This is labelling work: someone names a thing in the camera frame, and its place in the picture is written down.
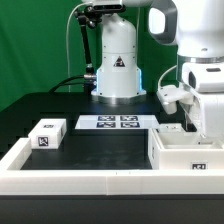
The white cabinet top block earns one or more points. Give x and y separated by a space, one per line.
48 133

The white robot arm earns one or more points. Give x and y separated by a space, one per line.
174 47

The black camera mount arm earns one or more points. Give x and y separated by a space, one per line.
86 36

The white cabinet body box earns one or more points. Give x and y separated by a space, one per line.
172 149

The white base tag plate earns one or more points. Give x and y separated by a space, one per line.
116 122

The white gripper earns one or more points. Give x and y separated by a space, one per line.
206 112

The white U-shaped obstacle wall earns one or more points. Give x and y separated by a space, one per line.
14 180

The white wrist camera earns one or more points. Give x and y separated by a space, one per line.
170 94

